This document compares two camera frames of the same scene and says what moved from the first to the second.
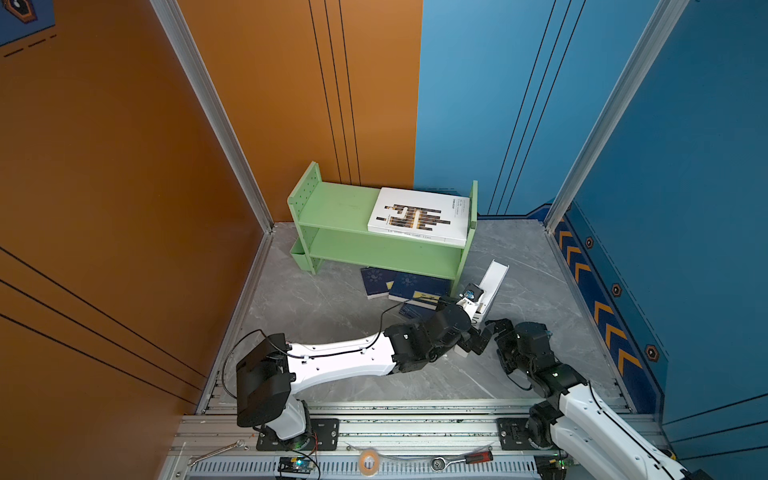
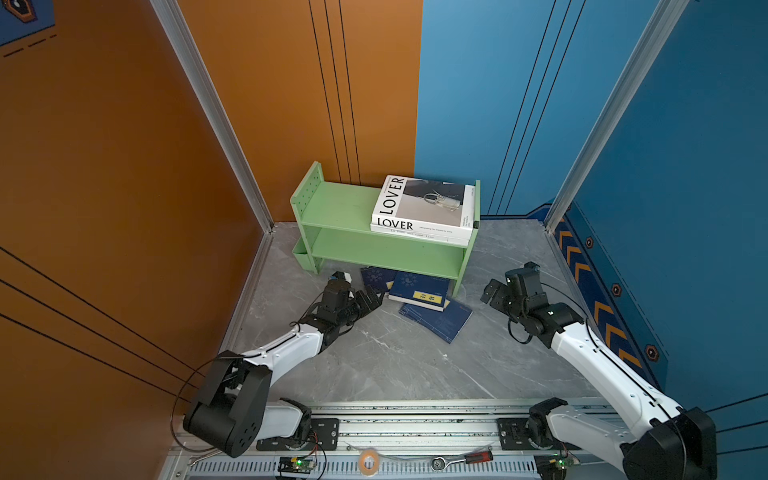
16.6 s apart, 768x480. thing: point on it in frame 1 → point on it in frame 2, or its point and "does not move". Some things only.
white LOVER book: x=489 y=286 → x=428 y=205
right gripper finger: x=501 y=327 → x=497 y=295
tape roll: x=366 y=471 does not move
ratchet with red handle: x=438 y=463 does not move
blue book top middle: x=420 y=289 does not move
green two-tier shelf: x=332 y=221 does not move
